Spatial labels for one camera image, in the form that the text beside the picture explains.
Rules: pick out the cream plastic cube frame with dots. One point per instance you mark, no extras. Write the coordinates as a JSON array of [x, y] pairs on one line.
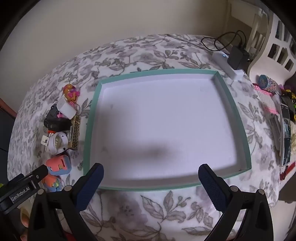
[[45, 140]]

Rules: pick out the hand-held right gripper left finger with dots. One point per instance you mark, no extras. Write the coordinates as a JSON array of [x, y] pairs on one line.
[[92, 183]]

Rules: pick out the smartphone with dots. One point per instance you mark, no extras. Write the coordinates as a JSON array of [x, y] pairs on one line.
[[285, 129]]

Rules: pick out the person's left hand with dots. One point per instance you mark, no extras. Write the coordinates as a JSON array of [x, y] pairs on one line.
[[24, 216]]

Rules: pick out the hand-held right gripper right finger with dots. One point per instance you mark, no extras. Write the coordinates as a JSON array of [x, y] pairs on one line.
[[210, 185]]

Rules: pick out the pink white knitted cloth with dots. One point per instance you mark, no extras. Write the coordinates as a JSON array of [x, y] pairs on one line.
[[266, 99]]

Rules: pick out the small white box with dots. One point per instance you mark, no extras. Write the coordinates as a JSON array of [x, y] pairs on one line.
[[66, 109]]

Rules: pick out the dark blue side furniture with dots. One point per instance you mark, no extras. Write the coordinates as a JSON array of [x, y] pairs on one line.
[[5, 129]]

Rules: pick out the round colourful tin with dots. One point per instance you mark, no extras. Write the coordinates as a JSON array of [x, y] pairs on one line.
[[263, 81]]

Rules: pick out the small black box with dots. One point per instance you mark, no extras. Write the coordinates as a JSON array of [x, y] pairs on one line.
[[56, 125]]

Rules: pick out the black charger adapter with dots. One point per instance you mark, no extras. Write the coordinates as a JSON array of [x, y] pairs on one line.
[[238, 58]]

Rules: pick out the red fabric item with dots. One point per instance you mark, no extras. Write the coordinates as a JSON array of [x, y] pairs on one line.
[[286, 171]]

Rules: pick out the teal shallow box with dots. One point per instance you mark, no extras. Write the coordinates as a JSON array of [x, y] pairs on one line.
[[161, 127]]

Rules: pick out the small pink blue toy block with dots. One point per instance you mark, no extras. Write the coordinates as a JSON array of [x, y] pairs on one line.
[[52, 183]]

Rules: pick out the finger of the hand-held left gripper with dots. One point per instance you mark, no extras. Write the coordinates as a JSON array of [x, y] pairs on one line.
[[40, 172]]

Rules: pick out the grey plastic object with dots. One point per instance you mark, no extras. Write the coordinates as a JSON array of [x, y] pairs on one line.
[[275, 129]]

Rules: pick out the pink smartwatch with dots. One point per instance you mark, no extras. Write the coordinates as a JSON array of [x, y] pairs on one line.
[[62, 114]]

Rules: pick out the white cutout furniture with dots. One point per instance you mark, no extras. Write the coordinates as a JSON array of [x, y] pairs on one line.
[[261, 60]]

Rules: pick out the gold patterned box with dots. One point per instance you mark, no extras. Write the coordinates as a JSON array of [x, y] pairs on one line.
[[75, 132]]

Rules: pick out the orange pink toy figure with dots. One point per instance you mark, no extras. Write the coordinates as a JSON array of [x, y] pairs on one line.
[[69, 91]]

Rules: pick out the large pink blue toy block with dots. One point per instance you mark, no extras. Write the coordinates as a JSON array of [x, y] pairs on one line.
[[57, 162]]

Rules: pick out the white power strip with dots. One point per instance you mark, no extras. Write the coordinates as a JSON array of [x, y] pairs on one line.
[[219, 56]]

